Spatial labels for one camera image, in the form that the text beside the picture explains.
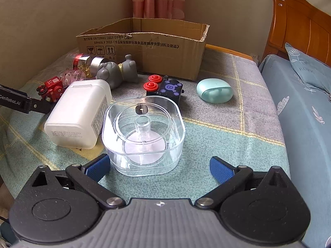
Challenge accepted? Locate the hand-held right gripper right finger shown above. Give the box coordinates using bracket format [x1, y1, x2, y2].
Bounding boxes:
[194, 156, 291, 208]

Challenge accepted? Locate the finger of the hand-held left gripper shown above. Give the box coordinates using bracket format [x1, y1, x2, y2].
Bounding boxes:
[28, 97, 51, 114]

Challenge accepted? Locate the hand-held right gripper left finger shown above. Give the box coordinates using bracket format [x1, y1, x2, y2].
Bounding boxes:
[24, 154, 127, 210]

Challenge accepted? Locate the red toy vehicle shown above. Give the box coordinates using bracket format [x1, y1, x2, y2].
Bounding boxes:
[36, 76, 68, 101]

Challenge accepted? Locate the white plastic container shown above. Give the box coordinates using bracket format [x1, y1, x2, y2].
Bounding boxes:
[44, 79, 112, 149]

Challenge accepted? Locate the small toy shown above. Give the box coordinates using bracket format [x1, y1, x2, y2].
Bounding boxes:
[60, 70, 86, 86]

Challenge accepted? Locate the clear plastic container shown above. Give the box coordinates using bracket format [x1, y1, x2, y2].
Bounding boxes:
[101, 95, 186, 177]

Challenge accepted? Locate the clear bottle with silver cap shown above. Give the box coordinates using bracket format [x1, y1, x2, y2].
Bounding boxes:
[67, 52, 106, 79]

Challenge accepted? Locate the mint green oval case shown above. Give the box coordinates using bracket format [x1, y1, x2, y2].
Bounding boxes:
[196, 79, 234, 104]

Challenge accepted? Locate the grey toy figure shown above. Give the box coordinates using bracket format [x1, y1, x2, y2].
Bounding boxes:
[96, 54, 139, 89]

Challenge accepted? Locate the black toy with red buttons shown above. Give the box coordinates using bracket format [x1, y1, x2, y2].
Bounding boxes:
[143, 74, 185, 105]

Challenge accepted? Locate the brown cardboard box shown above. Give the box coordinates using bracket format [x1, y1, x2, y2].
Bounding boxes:
[76, 18, 210, 82]

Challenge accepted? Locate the plaid blanket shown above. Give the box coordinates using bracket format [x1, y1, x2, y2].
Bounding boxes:
[0, 45, 290, 212]

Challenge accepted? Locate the blue patterned bed sheet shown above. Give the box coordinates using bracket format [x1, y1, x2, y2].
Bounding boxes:
[259, 54, 331, 248]

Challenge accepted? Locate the wooden furniture edge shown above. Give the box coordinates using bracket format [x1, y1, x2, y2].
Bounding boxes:
[205, 44, 255, 60]

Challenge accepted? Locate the blue patterned pillow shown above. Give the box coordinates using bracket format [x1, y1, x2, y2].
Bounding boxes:
[284, 43, 331, 95]

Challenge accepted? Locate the wooden headboard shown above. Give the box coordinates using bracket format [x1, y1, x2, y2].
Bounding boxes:
[261, 0, 331, 64]

